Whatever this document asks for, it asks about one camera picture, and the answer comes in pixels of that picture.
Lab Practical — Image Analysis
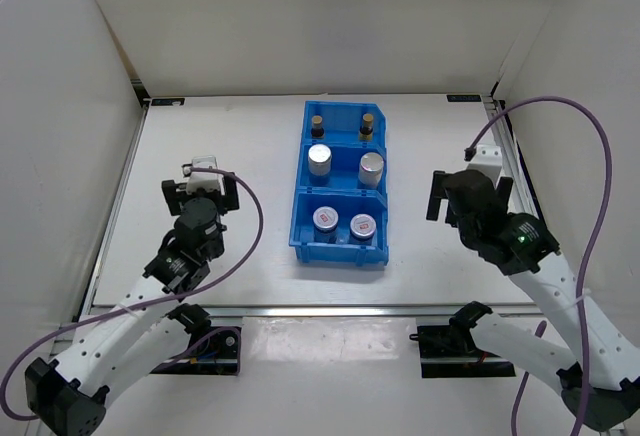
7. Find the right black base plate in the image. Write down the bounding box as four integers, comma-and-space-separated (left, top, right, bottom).
409, 325, 516, 379

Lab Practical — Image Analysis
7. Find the aluminium front rail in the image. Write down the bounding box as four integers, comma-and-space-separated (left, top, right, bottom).
79, 303, 551, 318

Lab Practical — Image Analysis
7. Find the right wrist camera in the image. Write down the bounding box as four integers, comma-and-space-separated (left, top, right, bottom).
467, 144, 503, 185

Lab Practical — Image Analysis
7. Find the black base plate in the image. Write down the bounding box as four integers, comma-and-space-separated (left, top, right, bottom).
409, 325, 516, 379
151, 326, 242, 376

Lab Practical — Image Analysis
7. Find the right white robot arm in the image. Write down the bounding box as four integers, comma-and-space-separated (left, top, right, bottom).
426, 169, 639, 432

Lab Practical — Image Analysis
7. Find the silver-cap white jar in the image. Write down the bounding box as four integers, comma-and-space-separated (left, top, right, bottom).
307, 144, 332, 186
358, 152, 385, 189

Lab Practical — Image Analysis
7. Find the red-label dark jar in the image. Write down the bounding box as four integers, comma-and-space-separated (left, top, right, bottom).
349, 213, 377, 246
312, 206, 339, 244

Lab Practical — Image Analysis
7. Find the blue three-compartment plastic bin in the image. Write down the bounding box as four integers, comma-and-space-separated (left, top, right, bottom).
289, 101, 389, 267

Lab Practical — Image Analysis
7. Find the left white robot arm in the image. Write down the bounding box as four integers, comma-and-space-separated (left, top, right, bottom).
24, 167, 245, 435

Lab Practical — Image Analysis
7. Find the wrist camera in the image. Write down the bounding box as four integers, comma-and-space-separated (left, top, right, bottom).
182, 155, 222, 195
467, 144, 503, 185

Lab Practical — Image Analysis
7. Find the left blue corner label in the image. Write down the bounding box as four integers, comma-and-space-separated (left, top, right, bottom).
150, 98, 185, 107

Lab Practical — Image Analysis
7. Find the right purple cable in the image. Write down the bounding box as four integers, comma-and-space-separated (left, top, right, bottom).
463, 96, 614, 436

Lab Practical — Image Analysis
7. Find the blue corner label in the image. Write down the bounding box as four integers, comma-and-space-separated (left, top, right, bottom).
150, 98, 185, 107
446, 94, 482, 103

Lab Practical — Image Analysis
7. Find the right blue corner label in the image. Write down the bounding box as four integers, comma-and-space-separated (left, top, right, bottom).
446, 94, 482, 103

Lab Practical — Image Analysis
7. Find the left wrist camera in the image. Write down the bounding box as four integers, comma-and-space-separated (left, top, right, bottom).
182, 155, 222, 195

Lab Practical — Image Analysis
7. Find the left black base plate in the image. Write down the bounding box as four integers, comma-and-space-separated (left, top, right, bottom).
151, 326, 242, 376

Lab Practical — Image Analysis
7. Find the brown dropper bottle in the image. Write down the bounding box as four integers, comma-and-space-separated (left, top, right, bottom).
359, 113, 375, 141
310, 115, 325, 139

